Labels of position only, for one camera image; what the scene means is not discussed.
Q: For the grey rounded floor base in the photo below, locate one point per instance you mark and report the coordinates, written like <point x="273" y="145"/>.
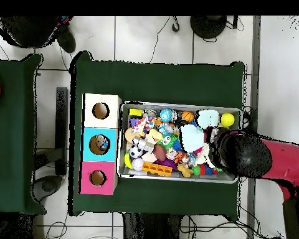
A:
<point x="48" y="185"/>

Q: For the wooden three-hole box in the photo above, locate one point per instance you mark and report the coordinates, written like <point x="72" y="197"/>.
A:
<point x="107" y="123"/>

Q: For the black white soccer ball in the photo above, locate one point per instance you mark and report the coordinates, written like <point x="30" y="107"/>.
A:
<point x="135" y="151"/>

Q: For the black round lamp base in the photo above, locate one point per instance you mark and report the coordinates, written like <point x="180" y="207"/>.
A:
<point x="208" y="26"/>

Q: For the mint muslin cloth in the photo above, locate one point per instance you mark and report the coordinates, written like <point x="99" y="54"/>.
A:
<point x="191" y="138"/>

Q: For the dark green cloth side table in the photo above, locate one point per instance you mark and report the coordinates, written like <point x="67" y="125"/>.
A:
<point x="10" y="124"/>

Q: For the person's foot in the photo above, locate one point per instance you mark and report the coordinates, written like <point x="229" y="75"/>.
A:
<point x="66" y="41"/>

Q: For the orange plastic tray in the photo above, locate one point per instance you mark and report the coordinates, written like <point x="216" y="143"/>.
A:
<point x="157" y="169"/>

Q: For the yellow plush duck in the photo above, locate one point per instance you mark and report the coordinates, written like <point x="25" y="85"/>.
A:
<point x="153" y="135"/>

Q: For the white baseball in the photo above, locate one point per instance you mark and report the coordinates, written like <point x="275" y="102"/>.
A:
<point x="138" y="163"/>

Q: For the globe print ball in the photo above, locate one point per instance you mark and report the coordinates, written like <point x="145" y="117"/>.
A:
<point x="166" y="115"/>

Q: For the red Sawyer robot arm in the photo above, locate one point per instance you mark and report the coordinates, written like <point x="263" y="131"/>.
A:
<point x="289" y="159"/>

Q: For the black floor bar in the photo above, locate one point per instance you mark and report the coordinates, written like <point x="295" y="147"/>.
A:
<point x="61" y="124"/>

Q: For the person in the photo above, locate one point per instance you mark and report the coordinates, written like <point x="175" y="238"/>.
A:
<point x="25" y="29"/>

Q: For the yellow ball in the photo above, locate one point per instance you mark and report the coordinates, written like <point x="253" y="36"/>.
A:
<point x="227" y="119"/>

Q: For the dark green tablecloth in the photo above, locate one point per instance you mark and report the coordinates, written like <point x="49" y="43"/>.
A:
<point x="152" y="82"/>

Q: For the silver mesh bin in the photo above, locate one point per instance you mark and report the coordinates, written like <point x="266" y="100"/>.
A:
<point x="189" y="179"/>

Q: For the brown toy football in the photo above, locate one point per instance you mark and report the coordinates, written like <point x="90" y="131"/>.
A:
<point x="160" y="152"/>

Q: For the polka dot crumpled wrapper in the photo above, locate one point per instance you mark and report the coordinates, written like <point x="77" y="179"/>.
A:
<point x="142" y="124"/>

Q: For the green spiky toy with eyes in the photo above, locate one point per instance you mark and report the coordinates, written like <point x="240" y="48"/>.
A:
<point x="168" y="140"/>

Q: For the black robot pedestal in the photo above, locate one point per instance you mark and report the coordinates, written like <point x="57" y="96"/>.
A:
<point x="149" y="229"/>

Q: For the small basketball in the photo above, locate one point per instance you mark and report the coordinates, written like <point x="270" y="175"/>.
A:
<point x="188" y="116"/>

